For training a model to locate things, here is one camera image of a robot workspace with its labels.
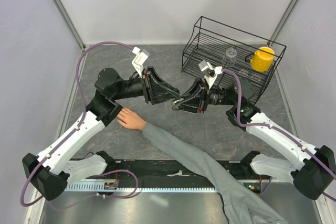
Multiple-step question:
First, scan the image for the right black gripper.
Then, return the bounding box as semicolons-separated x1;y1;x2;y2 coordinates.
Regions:
172;77;237;114

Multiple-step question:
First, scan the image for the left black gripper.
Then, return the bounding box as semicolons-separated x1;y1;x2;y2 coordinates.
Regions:
113;66;181;105

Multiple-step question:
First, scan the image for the glitter nail polish bottle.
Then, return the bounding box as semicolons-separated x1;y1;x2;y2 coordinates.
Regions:
172;98;183;111

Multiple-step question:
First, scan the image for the grey sleeved forearm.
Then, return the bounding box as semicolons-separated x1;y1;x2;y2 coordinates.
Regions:
142;123;287;223

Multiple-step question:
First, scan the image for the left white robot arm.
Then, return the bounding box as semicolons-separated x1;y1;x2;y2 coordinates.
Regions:
22;66;180;201

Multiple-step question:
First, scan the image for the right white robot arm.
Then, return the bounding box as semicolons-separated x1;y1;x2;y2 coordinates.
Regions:
172;77;335;200

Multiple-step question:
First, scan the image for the person's bare hand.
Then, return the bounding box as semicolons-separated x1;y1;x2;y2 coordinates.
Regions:
117;108;146;131

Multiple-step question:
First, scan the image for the clear glass cup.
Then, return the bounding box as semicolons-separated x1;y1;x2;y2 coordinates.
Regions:
222;48;237;68

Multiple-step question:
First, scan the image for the yellow mug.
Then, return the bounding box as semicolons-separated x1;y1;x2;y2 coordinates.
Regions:
244;46;275;72

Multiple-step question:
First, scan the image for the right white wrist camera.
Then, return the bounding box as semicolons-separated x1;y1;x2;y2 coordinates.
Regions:
198;60;223;88

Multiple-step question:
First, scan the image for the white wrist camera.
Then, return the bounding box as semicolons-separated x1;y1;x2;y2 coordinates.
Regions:
132;47;150;76
198;60;223;88

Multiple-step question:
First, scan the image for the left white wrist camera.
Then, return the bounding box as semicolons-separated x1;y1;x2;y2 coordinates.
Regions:
132;47;150;76

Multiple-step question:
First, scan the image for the black wire rack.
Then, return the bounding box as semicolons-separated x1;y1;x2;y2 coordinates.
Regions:
181;16;287;103

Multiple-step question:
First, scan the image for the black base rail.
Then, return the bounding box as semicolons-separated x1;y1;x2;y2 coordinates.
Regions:
103;159;269;189

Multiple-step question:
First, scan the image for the white slotted cable duct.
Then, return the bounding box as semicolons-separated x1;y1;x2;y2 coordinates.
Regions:
65;180;218;193

